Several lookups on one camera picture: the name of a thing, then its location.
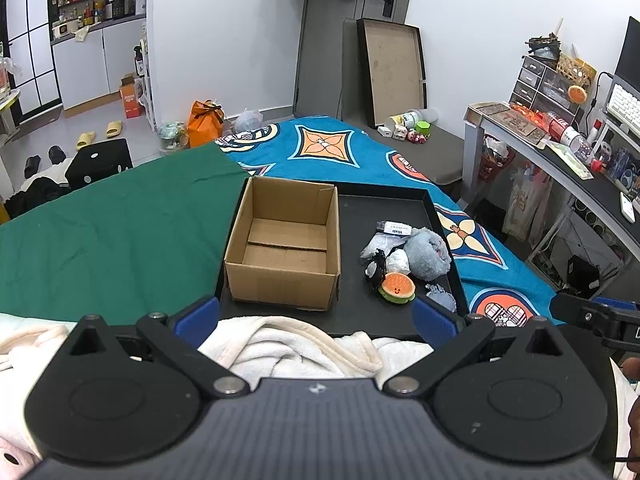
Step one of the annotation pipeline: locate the orange green burger plush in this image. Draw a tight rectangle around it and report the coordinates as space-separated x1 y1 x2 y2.
378 272 416 304

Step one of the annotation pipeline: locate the fluffy blue plush toy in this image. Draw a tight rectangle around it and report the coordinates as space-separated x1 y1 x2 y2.
404 228 451 282

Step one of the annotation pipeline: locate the black white plush toy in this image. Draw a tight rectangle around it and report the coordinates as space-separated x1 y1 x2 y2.
364 249 386 289

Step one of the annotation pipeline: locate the clear plastic bag item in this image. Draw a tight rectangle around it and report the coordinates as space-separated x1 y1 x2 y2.
360 232 408 260

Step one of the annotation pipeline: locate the denim blue plush toy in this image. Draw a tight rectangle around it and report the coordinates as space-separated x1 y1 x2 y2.
425 284 457 313

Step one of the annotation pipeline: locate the white soft bundle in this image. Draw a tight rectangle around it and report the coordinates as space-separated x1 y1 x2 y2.
385 247 410 275

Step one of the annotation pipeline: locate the cream white blanket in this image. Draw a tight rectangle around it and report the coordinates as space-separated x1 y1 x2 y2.
1 314 433 479

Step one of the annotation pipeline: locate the blue patterned blanket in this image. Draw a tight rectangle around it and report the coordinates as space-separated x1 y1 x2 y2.
215 116 554 326

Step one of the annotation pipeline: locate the black plastic tray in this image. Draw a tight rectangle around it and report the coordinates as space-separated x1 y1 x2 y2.
217 182 468 346

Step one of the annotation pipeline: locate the green cloth sheet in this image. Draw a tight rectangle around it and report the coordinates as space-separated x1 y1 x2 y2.
1 144 248 325

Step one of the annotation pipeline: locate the tissue pack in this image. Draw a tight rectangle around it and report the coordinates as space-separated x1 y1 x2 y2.
376 221 413 236

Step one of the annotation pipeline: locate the grey desk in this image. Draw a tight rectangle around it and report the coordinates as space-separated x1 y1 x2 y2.
459 102 639 287

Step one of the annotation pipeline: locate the black dice stool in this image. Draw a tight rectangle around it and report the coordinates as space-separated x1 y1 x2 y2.
65 139 134 191

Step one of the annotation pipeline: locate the green lid jar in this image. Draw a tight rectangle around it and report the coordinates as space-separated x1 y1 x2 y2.
416 120 431 138

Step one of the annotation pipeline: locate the orange bag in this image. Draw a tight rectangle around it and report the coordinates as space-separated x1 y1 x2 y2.
186 100 224 148

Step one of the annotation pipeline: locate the yellow slipper right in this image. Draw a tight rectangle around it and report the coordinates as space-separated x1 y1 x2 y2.
105 120 122 139

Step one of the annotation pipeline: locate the yellow slipper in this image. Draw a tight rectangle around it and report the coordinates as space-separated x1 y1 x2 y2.
105 120 122 139
76 131 96 151

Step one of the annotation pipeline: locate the yellow slipper left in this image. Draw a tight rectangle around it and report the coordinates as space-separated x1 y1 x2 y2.
76 131 96 151

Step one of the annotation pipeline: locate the white keyboard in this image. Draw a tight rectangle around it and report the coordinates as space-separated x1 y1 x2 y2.
605 80 640 136

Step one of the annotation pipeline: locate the orange cardboard box on floor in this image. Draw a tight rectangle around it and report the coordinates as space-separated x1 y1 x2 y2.
119 73 143 119

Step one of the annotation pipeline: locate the drawer organizer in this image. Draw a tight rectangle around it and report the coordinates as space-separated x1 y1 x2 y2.
509 55 582 122

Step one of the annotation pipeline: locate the leaning black framed board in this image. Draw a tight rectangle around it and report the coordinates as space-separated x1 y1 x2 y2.
357 18 427 127

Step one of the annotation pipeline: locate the white kitchen cabinet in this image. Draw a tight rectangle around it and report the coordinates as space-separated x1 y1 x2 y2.
52 16 145 110

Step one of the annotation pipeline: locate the grey door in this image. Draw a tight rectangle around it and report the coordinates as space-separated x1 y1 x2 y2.
293 0 409 119

